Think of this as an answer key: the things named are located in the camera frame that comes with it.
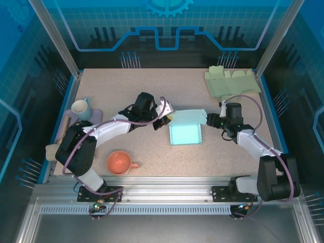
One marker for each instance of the light blue paper box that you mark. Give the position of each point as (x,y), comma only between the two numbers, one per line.
(184,131)

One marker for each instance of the light green paper box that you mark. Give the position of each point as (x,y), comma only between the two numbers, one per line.
(227,84)

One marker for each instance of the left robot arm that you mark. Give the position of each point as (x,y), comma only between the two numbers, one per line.
(76,152)

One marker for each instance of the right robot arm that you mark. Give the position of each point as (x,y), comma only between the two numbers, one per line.
(268,177)

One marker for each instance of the purple tray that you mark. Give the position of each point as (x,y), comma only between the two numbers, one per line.
(97,115)

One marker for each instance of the orange mug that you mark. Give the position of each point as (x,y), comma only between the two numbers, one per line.
(117,163)

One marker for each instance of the white and blue mug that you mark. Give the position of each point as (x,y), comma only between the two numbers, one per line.
(81,108)

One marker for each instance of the beige cloth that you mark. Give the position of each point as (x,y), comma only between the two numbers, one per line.
(50,152)

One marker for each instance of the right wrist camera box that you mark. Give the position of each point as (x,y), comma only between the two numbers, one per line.
(223,108)

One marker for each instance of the aluminium mounting rail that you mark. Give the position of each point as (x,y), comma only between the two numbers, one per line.
(167,189)

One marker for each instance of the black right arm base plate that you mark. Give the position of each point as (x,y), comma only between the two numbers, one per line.
(220,195)

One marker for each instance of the aluminium frame post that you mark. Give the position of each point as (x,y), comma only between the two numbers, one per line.
(276,43)
(58,43)

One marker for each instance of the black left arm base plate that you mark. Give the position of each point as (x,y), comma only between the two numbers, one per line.
(84,196)

